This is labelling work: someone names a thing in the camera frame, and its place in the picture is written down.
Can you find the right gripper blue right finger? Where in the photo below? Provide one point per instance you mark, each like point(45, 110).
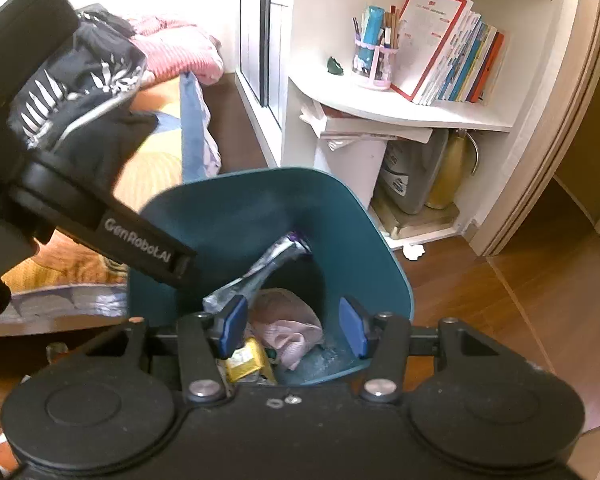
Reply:
point(357, 326)

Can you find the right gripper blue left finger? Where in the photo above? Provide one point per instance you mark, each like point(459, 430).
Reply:
point(230, 324)

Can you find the teal trash bin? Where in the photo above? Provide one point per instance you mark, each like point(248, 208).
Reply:
point(231, 220)

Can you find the yellow box in bin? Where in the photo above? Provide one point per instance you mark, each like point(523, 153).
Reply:
point(250, 364)

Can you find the pink cloth in bin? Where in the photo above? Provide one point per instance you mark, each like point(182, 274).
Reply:
point(283, 322)

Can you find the orange flower quilt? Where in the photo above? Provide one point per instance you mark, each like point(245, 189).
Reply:
point(66, 278)

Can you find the small white paper ball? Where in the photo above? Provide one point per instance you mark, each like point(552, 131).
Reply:
point(413, 252)

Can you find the black patterned clothing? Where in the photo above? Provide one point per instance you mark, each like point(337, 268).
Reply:
point(77, 105)

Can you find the purple silver snack wrapper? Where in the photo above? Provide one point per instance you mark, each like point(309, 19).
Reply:
point(287, 248)

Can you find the grey jug container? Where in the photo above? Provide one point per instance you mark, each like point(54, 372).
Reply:
point(409, 169)

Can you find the gold kettle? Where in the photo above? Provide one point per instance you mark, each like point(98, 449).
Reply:
point(461, 153)

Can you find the white corner shelf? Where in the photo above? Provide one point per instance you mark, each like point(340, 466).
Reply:
point(505, 123)

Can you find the pink striped blanket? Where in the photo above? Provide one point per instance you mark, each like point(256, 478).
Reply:
point(173, 48)

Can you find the small green figurine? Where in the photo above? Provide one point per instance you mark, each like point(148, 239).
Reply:
point(334, 67)

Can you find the pink pen holder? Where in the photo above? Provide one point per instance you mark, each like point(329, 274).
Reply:
point(375, 47)

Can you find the row of books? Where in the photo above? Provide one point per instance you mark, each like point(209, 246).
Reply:
point(446, 52)

